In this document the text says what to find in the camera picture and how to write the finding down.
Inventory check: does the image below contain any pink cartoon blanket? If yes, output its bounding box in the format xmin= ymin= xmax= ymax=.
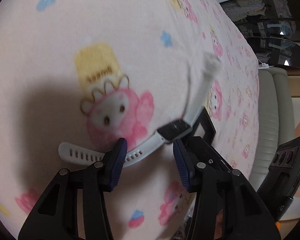
xmin=0 ymin=0 xmax=259 ymax=239

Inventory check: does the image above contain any white strap smartwatch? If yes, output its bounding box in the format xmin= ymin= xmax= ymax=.
xmin=58 ymin=53 xmax=222 ymax=167

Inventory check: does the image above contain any grey padded bed headboard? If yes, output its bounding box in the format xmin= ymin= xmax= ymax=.
xmin=249 ymin=67 xmax=295 ymax=190

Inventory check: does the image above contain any small black square box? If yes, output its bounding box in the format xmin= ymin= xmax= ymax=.
xmin=190 ymin=107 xmax=216 ymax=145

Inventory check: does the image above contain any black storage box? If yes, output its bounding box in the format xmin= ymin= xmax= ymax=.
xmin=171 ymin=207 xmax=223 ymax=239

